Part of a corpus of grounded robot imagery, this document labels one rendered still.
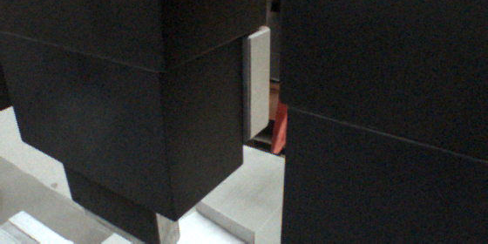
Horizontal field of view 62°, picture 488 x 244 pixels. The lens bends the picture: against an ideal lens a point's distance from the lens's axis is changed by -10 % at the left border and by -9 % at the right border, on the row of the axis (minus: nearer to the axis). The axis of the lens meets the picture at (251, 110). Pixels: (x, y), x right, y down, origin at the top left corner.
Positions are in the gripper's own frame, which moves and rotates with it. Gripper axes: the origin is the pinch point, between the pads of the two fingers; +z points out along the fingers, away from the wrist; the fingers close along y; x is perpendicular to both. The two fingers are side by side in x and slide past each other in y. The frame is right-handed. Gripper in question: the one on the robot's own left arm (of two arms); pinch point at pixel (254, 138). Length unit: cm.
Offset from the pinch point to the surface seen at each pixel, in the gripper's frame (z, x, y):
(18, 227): 18.5, -10.9, -22.3
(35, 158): 54, 113, -188
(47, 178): 58, 107, -165
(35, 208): 21.6, 1.5, -35.8
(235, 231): 9.5, -3.4, 2.5
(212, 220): 9.5, -2.7, -0.9
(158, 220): 5.8, -20.9, 5.4
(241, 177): 5.2, 5.0, -2.8
